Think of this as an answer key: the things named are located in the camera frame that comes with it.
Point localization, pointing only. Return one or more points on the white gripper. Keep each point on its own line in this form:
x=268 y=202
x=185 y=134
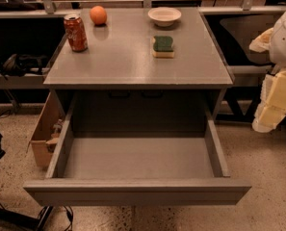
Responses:
x=284 y=42

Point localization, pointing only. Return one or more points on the green and yellow sponge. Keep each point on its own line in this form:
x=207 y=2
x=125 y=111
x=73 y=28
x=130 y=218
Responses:
x=162 y=47

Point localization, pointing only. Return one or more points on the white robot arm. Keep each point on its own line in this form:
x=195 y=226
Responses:
x=277 y=49

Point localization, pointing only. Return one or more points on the grey cabinet with top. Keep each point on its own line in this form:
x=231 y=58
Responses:
x=117 y=88

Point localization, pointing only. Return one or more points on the open grey top drawer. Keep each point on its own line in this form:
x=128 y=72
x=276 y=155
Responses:
x=137 y=151

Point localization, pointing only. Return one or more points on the dark chair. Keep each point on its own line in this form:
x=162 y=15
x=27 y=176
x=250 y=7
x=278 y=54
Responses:
x=243 y=30

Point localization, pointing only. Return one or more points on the white bowl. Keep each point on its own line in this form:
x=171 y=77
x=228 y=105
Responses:
x=164 y=16

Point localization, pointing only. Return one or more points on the orange fruit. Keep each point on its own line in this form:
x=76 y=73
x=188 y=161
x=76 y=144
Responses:
x=98 y=15

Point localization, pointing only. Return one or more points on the red soda can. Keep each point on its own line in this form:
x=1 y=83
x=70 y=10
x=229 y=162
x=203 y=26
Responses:
x=75 y=32

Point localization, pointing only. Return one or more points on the cardboard box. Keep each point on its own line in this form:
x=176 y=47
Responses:
x=47 y=130

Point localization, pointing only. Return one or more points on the black headphones on shelf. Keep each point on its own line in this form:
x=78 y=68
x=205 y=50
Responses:
x=21 y=64

